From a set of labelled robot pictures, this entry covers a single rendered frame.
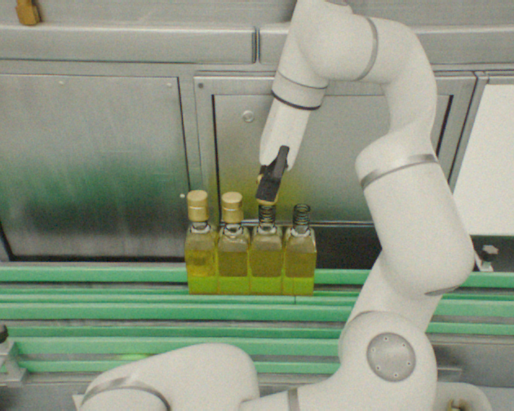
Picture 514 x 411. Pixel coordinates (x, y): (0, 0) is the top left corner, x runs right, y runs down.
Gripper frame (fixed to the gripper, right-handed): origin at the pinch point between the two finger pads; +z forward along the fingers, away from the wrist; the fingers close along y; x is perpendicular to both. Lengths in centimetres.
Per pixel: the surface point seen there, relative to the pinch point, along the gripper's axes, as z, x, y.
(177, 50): -12.9, -19.1, -12.4
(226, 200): 4.2, -5.8, 1.6
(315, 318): 21.5, 15.0, 6.4
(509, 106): -18.3, 37.0, -12.5
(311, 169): 2.4, 9.0, -12.6
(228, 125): -2.3, -8.2, -12.3
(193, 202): 5.9, -10.9, 1.9
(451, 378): 30, 46, 6
